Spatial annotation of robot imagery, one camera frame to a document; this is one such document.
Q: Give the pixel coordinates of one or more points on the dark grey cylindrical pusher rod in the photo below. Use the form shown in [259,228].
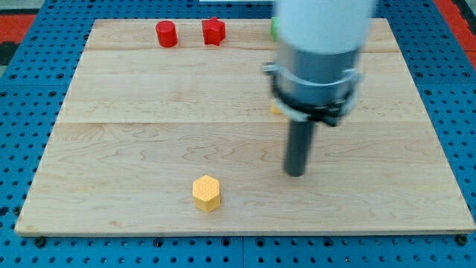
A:
[299,141]

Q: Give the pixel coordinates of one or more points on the small yellow block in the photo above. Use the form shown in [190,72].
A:
[275,109]

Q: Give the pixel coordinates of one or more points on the red cylinder block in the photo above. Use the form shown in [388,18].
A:
[166,33]

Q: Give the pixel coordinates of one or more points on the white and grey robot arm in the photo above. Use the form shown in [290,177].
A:
[314,74]

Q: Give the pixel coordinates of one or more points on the green block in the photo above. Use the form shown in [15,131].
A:
[274,28]

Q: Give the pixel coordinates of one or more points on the red star block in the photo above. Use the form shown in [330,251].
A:
[213,31]

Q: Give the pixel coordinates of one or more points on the yellow hexagon block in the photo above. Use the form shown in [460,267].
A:
[206,193]

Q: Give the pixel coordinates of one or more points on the light wooden board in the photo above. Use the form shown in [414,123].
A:
[140,123]

